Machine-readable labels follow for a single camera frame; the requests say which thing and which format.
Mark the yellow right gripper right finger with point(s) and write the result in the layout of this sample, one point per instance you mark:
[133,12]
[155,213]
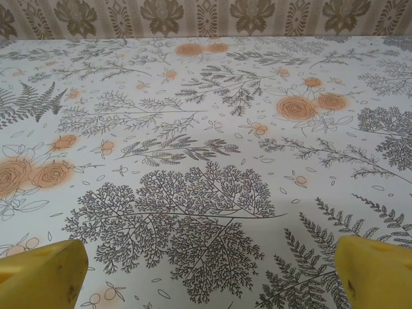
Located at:
[380,280]

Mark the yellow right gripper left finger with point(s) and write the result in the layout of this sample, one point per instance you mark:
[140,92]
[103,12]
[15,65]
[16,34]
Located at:
[42,277]

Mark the floral patterned table cover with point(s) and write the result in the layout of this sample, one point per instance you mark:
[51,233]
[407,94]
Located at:
[206,135]

